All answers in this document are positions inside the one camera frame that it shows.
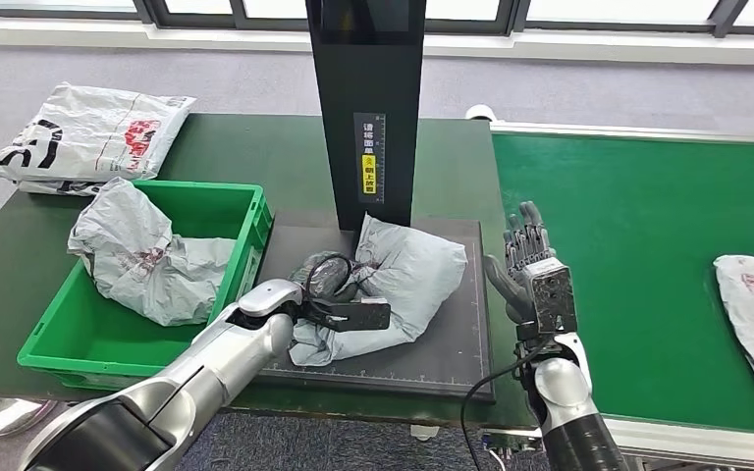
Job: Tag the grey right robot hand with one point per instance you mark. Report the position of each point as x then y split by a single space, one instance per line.
523 240

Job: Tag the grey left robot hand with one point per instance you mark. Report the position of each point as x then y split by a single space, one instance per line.
328 276

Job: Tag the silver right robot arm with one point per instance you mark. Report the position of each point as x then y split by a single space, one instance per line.
559 390

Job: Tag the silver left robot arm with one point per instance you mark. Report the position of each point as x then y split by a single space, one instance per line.
234 357

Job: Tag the green conveyor belt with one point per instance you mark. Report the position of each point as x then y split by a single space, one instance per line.
644 227

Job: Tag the black inbound scanner machine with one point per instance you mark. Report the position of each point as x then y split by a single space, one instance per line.
364 65

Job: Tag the white table foot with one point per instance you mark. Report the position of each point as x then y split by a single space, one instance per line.
424 431

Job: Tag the green plastic crate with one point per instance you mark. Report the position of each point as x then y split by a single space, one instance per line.
91 344

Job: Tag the white courier bag red print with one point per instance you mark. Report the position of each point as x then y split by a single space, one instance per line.
91 130

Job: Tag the white courier bag black print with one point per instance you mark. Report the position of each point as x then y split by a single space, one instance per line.
52 187

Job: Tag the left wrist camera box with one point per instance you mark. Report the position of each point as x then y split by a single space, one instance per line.
364 315

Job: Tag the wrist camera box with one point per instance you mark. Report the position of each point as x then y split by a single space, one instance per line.
552 292
364 315

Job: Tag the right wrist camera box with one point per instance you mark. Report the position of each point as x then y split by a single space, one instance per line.
552 292

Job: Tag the dark window frame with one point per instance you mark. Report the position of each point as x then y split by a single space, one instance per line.
221 17

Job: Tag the round chrome base plate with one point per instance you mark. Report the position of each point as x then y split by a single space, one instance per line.
0 416

